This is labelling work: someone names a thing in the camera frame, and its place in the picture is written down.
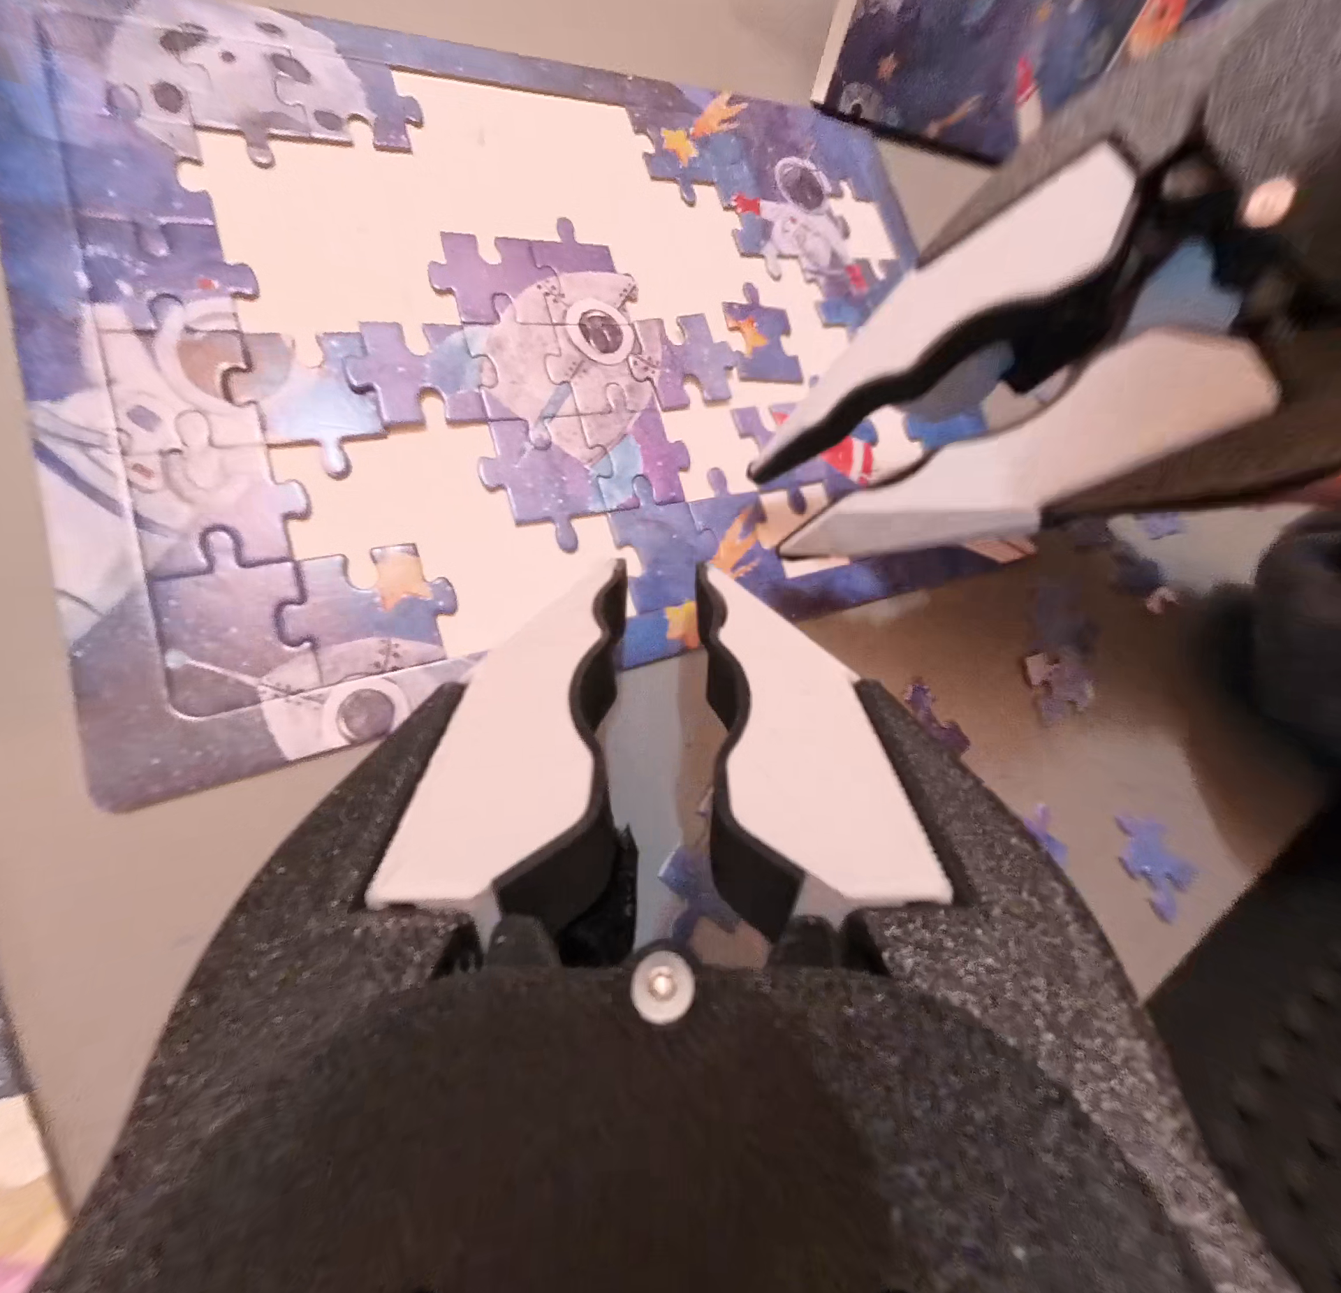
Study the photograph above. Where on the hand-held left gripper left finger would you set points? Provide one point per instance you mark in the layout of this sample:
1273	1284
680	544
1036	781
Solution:
492	790

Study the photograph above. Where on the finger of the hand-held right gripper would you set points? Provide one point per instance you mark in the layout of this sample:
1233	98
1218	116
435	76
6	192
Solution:
974	267
1099	424

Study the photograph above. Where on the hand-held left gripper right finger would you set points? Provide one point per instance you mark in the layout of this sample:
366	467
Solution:
827	790

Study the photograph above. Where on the blue puzzle pieces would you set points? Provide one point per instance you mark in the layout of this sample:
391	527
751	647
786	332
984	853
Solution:
1158	858

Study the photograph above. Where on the assembled space puzzle pieces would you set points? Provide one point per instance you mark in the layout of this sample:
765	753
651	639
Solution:
565	339

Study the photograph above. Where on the space jigsaw puzzle tray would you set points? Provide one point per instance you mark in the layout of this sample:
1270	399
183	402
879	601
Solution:
419	162

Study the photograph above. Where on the person's right forearm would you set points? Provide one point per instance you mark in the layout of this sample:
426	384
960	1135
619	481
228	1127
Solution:
1288	664

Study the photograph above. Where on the grey desk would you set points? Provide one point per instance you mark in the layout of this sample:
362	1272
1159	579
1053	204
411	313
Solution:
104	947

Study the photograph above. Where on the illustrated puzzle box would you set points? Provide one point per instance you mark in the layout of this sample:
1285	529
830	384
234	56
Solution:
942	36

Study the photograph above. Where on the pink octopus puzzle board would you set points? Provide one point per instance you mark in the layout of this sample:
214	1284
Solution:
20	1209

